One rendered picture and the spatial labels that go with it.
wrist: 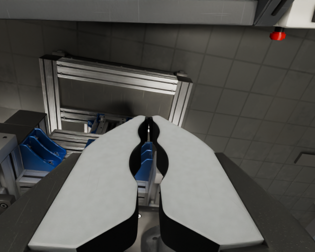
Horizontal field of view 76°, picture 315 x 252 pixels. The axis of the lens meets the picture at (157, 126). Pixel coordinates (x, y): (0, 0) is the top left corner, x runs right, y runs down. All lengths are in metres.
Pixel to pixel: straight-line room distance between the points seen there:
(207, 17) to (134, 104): 0.92
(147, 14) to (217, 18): 0.12
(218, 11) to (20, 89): 1.47
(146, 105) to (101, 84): 0.29
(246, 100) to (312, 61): 0.48
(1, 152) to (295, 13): 0.65
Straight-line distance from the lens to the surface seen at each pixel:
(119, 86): 1.23
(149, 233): 0.58
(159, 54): 1.38
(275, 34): 0.63
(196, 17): 0.41
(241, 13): 0.43
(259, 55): 1.56
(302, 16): 0.45
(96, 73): 1.20
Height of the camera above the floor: 1.35
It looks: 59 degrees down
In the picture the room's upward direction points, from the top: 176 degrees clockwise
